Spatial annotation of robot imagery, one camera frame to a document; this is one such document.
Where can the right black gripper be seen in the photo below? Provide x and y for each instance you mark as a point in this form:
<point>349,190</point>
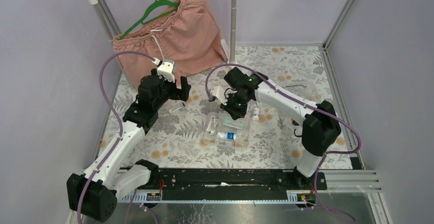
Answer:
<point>236,114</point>

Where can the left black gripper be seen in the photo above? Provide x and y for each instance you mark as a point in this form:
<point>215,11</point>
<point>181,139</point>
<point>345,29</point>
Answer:
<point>174,88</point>

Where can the small white tube blue tip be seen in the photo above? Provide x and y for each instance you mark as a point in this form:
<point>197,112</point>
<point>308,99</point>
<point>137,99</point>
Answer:
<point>180,106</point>

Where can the small white vial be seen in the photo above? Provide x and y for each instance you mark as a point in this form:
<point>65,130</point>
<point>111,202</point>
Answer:
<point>255,114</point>

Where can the clear compartment organizer tray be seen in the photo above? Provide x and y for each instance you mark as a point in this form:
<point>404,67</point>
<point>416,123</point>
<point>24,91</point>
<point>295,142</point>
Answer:
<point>221,130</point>

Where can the blue white medicine bottle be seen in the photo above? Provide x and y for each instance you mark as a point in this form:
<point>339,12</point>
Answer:
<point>226,135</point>

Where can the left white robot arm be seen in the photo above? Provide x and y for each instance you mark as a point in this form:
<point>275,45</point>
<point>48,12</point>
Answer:
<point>96,192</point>

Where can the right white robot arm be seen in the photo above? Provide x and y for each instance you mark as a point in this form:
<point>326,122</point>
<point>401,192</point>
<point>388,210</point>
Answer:
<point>318,121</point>

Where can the floral table mat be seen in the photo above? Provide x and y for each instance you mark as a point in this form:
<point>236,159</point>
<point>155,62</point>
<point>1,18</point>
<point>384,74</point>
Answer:
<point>175,140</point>

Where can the pink fabric shorts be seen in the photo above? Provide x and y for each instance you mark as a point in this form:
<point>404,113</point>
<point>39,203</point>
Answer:
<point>188,35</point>

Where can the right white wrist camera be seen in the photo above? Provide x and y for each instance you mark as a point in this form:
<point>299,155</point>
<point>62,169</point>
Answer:
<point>218,93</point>

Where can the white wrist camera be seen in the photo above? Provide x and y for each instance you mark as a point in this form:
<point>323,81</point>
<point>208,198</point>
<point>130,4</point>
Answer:
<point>165,69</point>
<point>218,93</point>

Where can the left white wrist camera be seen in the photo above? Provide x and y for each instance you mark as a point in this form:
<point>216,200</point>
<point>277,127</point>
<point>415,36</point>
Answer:
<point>165,69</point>

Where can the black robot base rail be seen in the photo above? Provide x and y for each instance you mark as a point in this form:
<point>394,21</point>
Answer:
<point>230,184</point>

